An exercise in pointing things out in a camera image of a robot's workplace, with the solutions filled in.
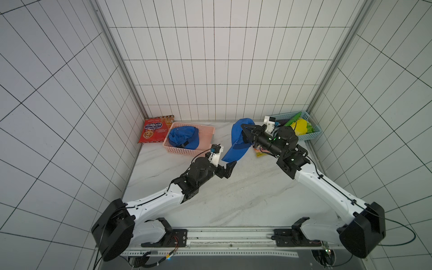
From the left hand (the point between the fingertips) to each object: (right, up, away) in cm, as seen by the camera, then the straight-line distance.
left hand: (225, 159), depth 78 cm
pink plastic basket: (-11, +13, +32) cm, 36 cm away
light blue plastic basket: (+44, +23, +37) cm, 62 cm away
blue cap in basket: (-23, +11, +23) cm, 34 cm away
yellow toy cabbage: (+50, +17, +26) cm, 59 cm away
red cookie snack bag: (-45, +16, +32) cm, 57 cm away
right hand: (+3, +15, -12) cm, 20 cm away
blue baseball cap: (+8, +6, +5) cm, 11 cm away
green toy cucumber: (+49, +22, +35) cm, 64 cm away
